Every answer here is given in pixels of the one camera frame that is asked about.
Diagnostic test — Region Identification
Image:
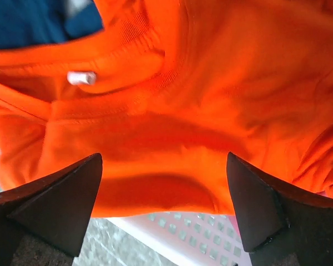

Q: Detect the orange t-shirt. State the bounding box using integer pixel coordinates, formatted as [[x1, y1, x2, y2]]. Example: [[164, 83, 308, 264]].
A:
[[0, 1, 333, 217]]

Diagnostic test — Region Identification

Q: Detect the white plastic laundry basket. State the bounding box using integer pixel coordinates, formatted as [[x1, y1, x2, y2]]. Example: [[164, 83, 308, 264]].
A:
[[107, 211, 253, 266]]

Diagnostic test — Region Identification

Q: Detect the navy blue t-shirt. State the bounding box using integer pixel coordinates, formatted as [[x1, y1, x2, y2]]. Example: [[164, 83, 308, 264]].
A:
[[0, 0, 103, 49]]

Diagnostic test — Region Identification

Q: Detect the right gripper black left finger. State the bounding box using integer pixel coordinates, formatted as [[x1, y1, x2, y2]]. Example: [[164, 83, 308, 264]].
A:
[[0, 154, 103, 265]]

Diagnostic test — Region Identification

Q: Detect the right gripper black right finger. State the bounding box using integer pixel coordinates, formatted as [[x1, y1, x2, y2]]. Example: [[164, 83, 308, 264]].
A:
[[227, 153, 333, 265]]

